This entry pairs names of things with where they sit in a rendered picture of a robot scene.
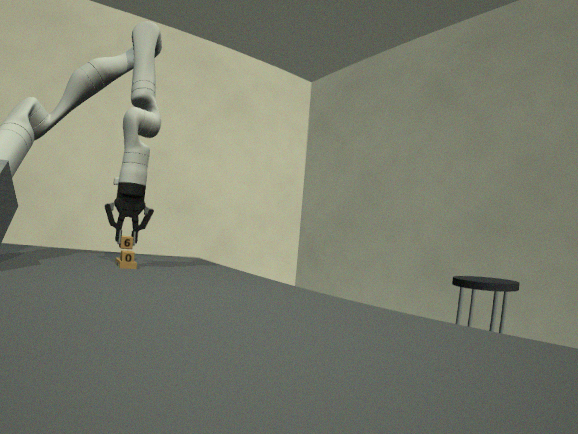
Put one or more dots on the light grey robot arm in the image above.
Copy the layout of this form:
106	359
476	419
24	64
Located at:
16	136

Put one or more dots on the tan cube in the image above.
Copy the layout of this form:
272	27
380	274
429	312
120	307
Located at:
127	256
126	242

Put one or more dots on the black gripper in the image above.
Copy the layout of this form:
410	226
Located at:
129	203

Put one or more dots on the tan rectangular tray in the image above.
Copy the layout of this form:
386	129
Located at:
125	265

